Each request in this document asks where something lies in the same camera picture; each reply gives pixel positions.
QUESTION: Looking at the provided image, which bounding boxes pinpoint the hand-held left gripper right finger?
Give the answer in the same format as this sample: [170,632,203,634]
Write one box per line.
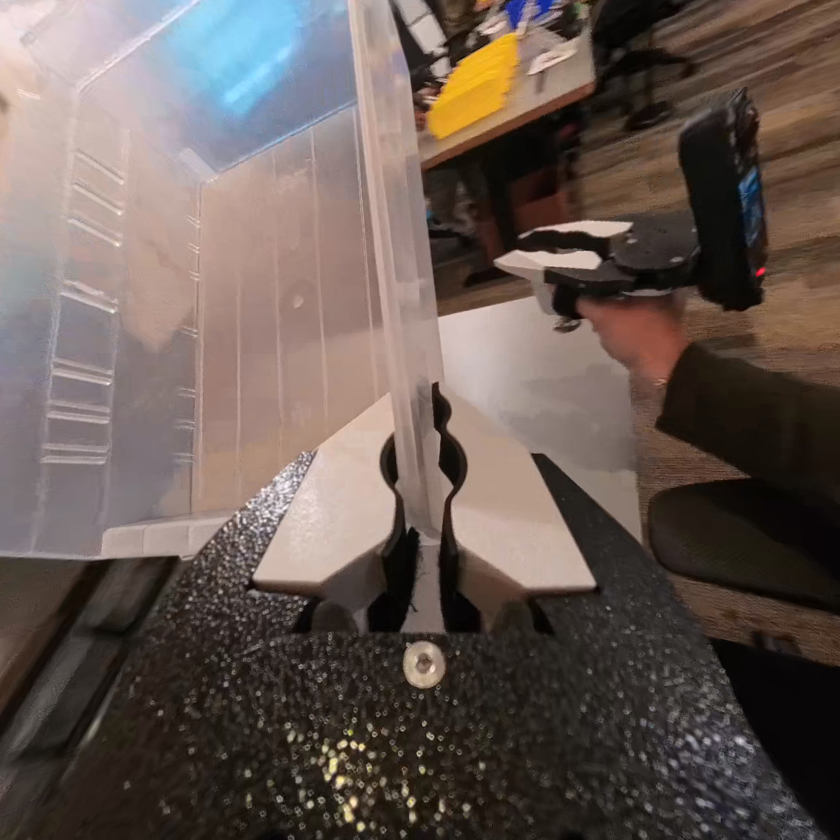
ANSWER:
[432,382,598,632]

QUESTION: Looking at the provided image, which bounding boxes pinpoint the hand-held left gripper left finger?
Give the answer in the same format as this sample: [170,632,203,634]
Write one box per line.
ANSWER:
[252,392,422,634]

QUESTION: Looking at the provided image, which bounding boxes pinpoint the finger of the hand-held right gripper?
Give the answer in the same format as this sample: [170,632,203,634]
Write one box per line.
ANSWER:
[492,249,603,282]
[516,220,635,257]

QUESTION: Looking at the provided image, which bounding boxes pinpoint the large clear plastic bin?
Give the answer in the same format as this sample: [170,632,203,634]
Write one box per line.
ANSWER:
[0,0,447,559]

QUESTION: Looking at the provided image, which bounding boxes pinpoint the person's right forearm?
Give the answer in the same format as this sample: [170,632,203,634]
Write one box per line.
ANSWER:
[656,341,840,503]

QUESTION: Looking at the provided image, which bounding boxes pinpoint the person's right hand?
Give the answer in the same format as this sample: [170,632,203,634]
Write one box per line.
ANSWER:
[577,292,694,389]

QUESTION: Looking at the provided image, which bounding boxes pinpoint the cardboard box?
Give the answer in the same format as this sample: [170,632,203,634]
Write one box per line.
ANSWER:
[508,184,573,240]

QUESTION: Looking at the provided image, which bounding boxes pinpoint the grey desk with wooden edge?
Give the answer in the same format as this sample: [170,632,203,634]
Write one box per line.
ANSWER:
[394,0,599,173]

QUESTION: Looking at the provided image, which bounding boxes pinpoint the yellow plastic bin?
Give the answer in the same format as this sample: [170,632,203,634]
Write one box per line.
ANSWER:
[427,33,524,140]

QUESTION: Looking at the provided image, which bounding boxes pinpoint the black office chair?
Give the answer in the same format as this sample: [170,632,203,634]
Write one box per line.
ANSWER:
[648,479,840,616]
[589,0,698,132]

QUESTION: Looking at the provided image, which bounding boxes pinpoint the person's dark trousers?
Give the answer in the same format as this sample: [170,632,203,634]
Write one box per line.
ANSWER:
[712,635,840,828]

